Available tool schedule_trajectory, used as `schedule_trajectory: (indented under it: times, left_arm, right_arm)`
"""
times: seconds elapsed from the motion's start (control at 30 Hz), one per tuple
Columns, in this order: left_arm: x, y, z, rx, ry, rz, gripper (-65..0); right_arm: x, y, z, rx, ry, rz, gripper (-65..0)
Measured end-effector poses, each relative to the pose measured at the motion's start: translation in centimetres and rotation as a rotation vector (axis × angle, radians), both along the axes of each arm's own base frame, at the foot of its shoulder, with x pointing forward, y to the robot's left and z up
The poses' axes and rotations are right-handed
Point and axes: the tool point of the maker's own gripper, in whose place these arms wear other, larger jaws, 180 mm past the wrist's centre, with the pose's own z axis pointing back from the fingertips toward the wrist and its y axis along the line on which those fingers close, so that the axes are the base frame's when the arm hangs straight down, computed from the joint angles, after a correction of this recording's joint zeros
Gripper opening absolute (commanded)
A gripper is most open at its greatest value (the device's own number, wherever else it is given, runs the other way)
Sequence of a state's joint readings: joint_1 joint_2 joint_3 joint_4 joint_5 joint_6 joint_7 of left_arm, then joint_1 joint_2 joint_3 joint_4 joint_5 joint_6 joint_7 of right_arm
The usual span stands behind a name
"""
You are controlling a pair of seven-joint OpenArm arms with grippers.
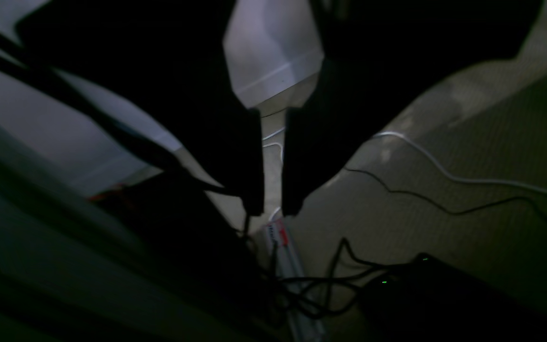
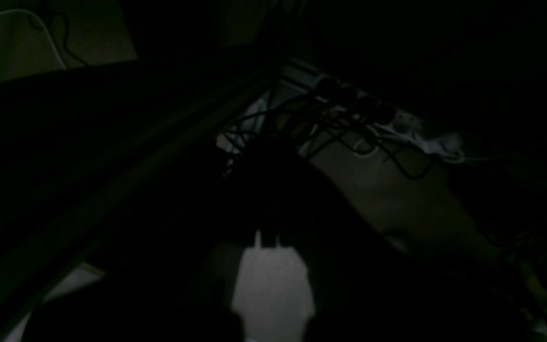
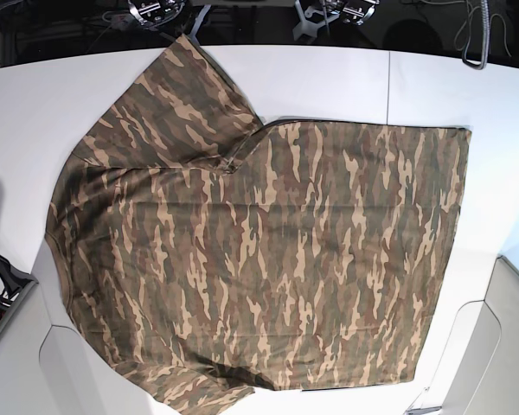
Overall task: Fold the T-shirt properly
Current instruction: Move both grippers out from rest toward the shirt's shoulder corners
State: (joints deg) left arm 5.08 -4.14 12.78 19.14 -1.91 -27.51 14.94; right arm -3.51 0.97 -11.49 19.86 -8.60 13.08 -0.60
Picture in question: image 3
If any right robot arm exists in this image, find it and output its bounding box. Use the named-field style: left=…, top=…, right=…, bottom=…
left=127, top=0, right=184, bottom=27

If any camouflage T-shirt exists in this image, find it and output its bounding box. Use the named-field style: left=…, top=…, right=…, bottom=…
left=45, top=36, right=471, bottom=414

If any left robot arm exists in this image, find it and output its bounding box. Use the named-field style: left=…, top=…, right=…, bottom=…
left=321, top=0, right=380, bottom=26

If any grey cable on floor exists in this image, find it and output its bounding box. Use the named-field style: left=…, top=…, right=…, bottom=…
left=454, top=0, right=514, bottom=70

